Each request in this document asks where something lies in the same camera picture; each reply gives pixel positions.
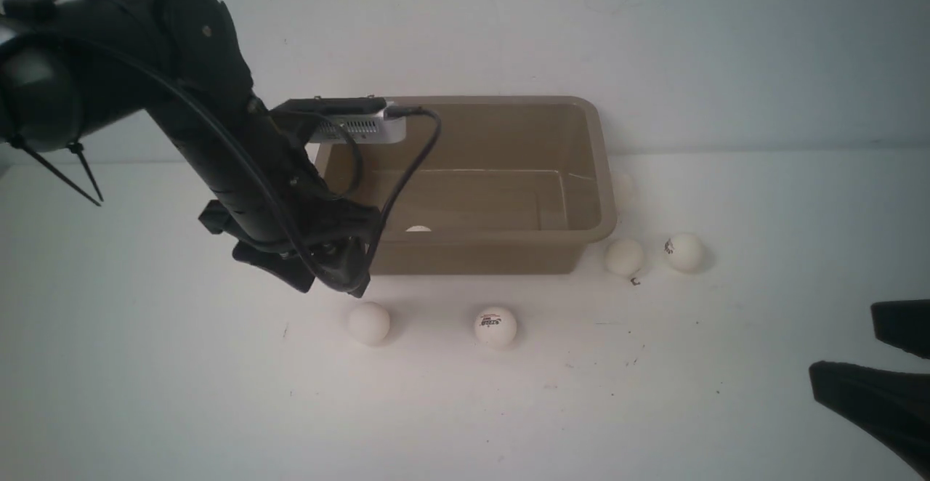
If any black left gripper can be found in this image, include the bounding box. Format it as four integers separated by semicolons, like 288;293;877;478
199;177;381;298

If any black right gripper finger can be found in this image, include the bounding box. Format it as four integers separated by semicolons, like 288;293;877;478
809;361;929;478
870;299;930;359

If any plain white ball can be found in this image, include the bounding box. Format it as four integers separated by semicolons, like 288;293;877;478
604;238;645;280
346;302;391;347

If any white ball red-black logo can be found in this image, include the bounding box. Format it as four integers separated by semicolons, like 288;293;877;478
474;307;518;349

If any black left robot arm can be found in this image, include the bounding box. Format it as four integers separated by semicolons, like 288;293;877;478
2;0;381;298

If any tan plastic bin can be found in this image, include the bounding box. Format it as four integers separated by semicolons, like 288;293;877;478
311;96;618;276

